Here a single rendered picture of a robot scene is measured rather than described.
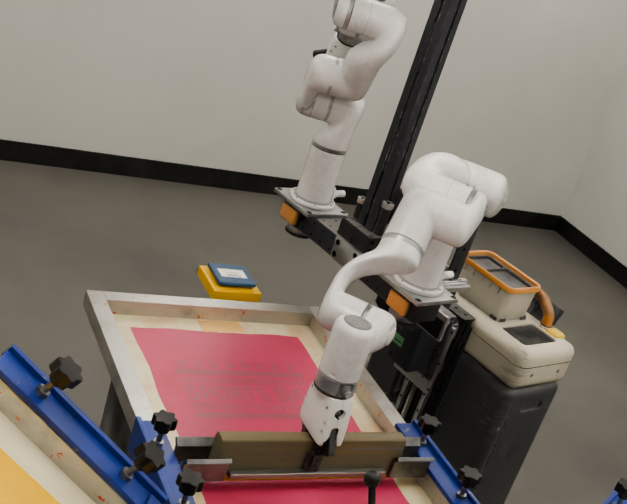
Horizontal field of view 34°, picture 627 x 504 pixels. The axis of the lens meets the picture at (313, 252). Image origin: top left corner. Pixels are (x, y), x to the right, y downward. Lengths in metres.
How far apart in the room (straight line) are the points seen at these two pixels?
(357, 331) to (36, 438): 0.60
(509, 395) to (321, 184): 0.81
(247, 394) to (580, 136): 5.03
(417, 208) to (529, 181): 4.94
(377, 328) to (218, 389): 0.46
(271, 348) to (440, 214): 0.60
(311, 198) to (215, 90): 2.98
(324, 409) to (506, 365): 1.18
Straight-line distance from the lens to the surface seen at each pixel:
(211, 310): 2.33
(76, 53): 5.33
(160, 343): 2.20
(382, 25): 2.40
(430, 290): 2.39
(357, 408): 2.20
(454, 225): 1.89
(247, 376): 2.18
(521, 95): 6.49
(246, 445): 1.80
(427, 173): 2.02
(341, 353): 1.74
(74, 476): 1.42
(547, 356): 2.94
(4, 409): 1.40
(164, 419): 1.78
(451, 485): 2.00
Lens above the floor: 2.06
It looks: 23 degrees down
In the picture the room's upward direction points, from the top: 18 degrees clockwise
